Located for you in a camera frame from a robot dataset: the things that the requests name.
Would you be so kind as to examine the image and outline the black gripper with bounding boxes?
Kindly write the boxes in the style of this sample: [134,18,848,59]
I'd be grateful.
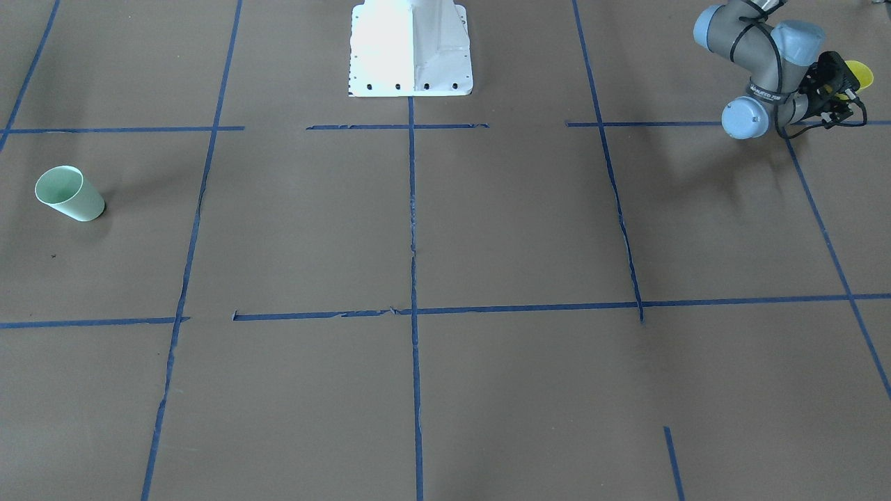
[794,73,836,122]

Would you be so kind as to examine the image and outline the yellow plastic cup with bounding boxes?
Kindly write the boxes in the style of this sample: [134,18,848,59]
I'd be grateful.
[835,60,874,101]

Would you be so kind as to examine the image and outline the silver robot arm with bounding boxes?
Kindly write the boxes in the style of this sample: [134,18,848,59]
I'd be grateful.
[693,1,826,140]

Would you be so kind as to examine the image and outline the green plastic cup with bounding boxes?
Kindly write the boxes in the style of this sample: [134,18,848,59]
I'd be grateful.
[34,166,106,222]

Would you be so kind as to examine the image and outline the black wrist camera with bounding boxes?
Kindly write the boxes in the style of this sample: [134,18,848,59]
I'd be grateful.
[816,51,860,98]

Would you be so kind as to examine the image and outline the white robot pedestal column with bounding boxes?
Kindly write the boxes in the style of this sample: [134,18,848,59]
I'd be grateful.
[348,1,474,98]

